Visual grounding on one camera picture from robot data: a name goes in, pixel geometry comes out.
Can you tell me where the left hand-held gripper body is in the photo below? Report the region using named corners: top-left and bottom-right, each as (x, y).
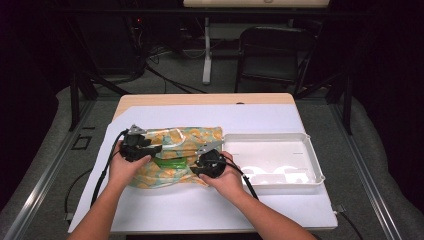
top-left (118, 123), bottom-right (154, 164)

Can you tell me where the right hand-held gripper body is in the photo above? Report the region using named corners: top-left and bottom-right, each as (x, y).
top-left (189, 140), bottom-right (228, 179)

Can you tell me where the green snack packet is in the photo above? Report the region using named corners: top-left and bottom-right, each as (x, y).
top-left (152, 157), bottom-right (188, 170)

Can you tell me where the orange slice print cloth bag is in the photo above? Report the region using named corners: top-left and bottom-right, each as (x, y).
top-left (128, 125), bottom-right (224, 190)

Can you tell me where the white plastic tray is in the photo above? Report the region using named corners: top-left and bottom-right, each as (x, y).
top-left (222, 132), bottom-right (326, 189)

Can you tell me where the person's left hand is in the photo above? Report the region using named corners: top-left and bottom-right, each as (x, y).
top-left (107, 150), bottom-right (153, 191)

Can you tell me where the person's right hand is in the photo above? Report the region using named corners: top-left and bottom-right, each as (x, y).
top-left (199, 151), bottom-right (246, 201)

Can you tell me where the white paper table cover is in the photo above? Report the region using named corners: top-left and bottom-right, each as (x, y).
top-left (68, 103), bottom-right (338, 234)

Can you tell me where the black metal stand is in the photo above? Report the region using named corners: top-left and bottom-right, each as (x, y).
top-left (295, 70), bottom-right (355, 136)
top-left (67, 69), bottom-right (132, 132)

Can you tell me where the white desk leg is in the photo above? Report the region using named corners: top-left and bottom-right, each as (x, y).
top-left (202, 16), bottom-right (213, 86)

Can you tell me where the black folding chair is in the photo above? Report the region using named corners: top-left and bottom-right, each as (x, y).
top-left (234, 25), bottom-right (318, 98)

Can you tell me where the light desk top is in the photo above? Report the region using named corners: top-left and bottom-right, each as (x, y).
top-left (183, 0), bottom-right (331, 9)

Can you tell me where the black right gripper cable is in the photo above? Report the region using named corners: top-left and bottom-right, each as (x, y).
top-left (221, 155), bottom-right (260, 201)

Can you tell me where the black floor cable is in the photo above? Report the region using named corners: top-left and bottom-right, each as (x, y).
top-left (145, 64), bottom-right (208, 95)

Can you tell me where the thin black cable loop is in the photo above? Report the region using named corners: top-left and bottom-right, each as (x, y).
top-left (63, 168), bottom-right (93, 215)

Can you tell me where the aluminium floor rail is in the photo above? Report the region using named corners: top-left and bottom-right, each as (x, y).
top-left (328, 102), bottom-right (403, 240)
top-left (2, 99), bottom-right (98, 240)

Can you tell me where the black cable with plug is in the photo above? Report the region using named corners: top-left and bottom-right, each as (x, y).
top-left (334, 204), bottom-right (365, 240)

